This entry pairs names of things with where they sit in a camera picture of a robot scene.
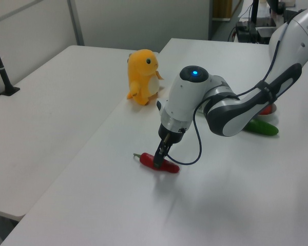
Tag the red toy chili pepper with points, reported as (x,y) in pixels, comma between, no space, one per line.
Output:
(172,168)

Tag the small metal bowl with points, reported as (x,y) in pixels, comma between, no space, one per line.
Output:
(270,115)

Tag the orange plush toy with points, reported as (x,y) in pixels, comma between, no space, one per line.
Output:
(141,77)

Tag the black equipment box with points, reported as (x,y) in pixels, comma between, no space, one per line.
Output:
(246,32)

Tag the thin black background pole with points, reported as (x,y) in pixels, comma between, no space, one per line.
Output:
(255,10)

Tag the black camera pole with base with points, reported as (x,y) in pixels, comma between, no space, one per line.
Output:
(3,74)

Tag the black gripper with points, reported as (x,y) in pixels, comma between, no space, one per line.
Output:
(173,135)

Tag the wooden cabinet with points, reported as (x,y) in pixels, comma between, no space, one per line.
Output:
(222,9)

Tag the grey partition post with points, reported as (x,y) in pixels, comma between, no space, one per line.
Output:
(75,23)

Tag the green toy cucumber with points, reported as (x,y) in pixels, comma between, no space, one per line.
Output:
(267,128)

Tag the red toy apple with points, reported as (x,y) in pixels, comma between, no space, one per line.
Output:
(267,111)

